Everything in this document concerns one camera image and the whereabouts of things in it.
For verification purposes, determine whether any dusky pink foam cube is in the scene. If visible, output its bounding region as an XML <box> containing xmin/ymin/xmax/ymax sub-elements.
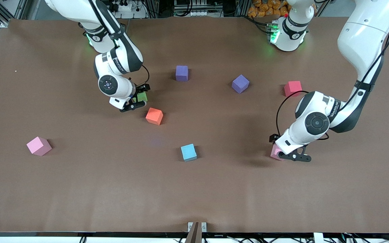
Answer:
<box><xmin>270</xmin><ymin>144</ymin><xmax>285</xmax><ymax>161</ymax></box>

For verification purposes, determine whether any orange foam cube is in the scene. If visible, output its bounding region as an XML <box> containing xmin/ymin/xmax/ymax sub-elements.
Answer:
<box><xmin>146</xmin><ymin>107</ymin><xmax>164</xmax><ymax>126</ymax></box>

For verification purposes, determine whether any purple foam cube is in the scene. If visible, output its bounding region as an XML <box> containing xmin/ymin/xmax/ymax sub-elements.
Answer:
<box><xmin>232</xmin><ymin>74</ymin><xmax>250</xmax><ymax>94</ymax></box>
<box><xmin>176</xmin><ymin>65</ymin><xmax>189</xmax><ymax>82</ymax></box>

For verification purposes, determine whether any red foam cube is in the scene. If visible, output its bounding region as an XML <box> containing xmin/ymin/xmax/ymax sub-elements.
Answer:
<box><xmin>284</xmin><ymin>81</ymin><xmax>303</xmax><ymax>98</ymax></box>

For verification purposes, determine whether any brown table cover sheet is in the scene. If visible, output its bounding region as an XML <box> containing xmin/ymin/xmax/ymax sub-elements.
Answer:
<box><xmin>0</xmin><ymin>16</ymin><xmax>389</xmax><ymax>233</ymax></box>

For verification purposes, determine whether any blue foam cube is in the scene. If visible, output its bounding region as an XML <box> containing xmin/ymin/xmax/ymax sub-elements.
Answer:
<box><xmin>181</xmin><ymin>143</ymin><xmax>198</xmax><ymax>162</ymax></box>

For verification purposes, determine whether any white power strip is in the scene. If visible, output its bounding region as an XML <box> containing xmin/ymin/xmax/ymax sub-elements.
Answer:
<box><xmin>108</xmin><ymin>0</ymin><xmax>141</xmax><ymax>12</ymax></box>

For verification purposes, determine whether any black electronics rack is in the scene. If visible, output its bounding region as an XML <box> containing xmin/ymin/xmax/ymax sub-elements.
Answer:
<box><xmin>174</xmin><ymin>0</ymin><xmax>223</xmax><ymax>17</ymax></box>

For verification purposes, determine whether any light pink foam cube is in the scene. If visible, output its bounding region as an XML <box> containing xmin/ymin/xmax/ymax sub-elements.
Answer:
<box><xmin>26</xmin><ymin>136</ymin><xmax>52</xmax><ymax>157</ymax></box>

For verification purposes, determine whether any brown tapered pole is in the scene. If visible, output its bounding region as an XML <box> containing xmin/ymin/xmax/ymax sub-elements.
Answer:
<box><xmin>185</xmin><ymin>222</ymin><xmax>202</xmax><ymax>243</ymax></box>

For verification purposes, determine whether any orange packets pile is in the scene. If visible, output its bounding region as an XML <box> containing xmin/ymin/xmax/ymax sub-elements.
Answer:
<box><xmin>248</xmin><ymin>0</ymin><xmax>289</xmax><ymax>18</ymax></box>

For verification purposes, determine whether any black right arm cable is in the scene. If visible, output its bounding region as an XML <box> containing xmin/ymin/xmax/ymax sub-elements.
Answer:
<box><xmin>88</xmin><ymin>0</ymin><xmax>150</xmax><ymax>89</ymax></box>

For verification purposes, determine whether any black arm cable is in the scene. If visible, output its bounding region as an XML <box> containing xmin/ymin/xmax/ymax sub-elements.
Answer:
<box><xmin>276</xmin><ymin>0</ymin><xmax>389</xmax><ymax>140</ymax></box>
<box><xmin>88</xmin><ymin>0</ymin><xmax>150</xmax><ymax>89</ymax></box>

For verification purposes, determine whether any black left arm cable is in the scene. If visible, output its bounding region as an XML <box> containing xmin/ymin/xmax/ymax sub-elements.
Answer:
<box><xmin>276</xmin><ymin>0</ymin><xmax>389</xmax><ymax>140</ymax></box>

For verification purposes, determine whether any metal clamp bracket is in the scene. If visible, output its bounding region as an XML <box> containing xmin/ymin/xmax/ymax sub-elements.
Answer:
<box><xmin>188</xmin><ymin>222</ymin><xmax>207</xmax><ymax>233</ymax></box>

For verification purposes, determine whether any aluminium frame profile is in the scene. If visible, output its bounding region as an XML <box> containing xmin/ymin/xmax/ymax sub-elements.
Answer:
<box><xmin>10</xmin><ymin>0</ymin><xmax>33</xmax><ymax>20</ymax></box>

